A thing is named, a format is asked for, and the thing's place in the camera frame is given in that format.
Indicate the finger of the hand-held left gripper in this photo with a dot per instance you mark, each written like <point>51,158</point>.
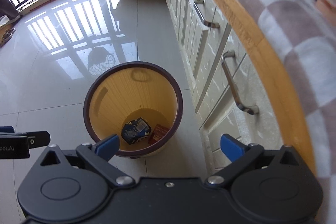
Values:
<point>39,138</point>

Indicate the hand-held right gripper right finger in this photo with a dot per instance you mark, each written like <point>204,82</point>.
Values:
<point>231,148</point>

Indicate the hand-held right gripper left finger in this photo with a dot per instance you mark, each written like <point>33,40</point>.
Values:
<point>108,147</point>

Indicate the yellow bin with purple rim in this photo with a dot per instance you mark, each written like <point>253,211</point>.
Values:
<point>105,98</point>

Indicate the crumpled blue snack packet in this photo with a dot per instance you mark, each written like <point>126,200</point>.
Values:
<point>136,131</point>

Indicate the small red box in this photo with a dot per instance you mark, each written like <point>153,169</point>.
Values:
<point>158,133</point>

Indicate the white drawer cabinet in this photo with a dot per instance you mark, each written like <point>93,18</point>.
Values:
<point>207,56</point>

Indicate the pair of slippers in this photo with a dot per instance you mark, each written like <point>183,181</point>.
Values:
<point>7,35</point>

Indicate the brown curtain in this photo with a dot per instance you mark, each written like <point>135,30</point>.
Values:
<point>8,5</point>

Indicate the brown white checkered blanket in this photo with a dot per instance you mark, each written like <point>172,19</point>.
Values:
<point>283,16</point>

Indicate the wooden bed frame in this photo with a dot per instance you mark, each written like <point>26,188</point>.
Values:
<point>252,37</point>

